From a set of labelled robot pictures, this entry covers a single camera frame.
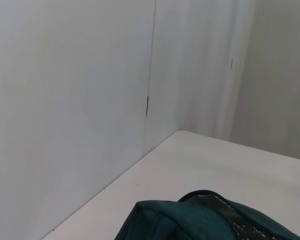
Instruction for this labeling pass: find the teal fabric zipper bag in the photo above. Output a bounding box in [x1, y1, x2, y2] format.
[114, 189, 300, 240]

